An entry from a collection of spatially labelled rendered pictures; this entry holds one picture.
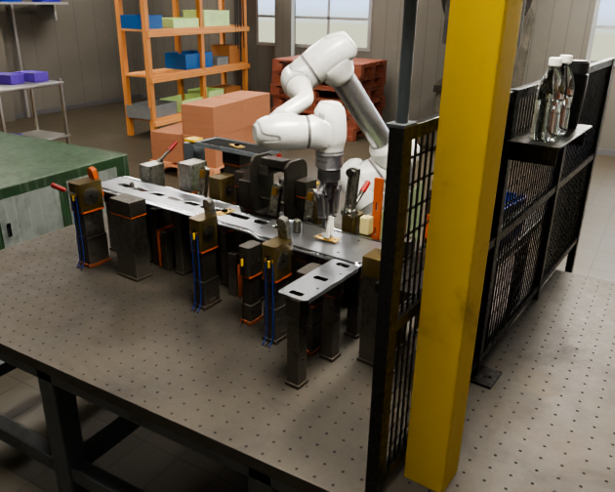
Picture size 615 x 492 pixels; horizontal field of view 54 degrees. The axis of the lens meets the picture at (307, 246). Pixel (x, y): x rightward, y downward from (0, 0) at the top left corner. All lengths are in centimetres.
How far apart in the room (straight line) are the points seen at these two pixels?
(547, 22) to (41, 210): 637
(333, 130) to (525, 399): 97
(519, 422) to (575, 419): 16
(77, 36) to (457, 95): 1012
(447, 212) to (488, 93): 24
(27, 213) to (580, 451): 348
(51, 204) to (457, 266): 346
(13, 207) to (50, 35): 677
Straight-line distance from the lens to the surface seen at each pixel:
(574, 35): 840
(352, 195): 210
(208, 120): 618
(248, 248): 199
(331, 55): 239
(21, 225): 425
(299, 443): 162
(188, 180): 258
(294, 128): 185
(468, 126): 115
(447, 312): 127
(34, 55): 1056
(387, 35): 908
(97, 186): 260
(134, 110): 850
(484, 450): 167
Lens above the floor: 175
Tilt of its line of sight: 22 degrees down
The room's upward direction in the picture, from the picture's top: 1 degrees clockwise
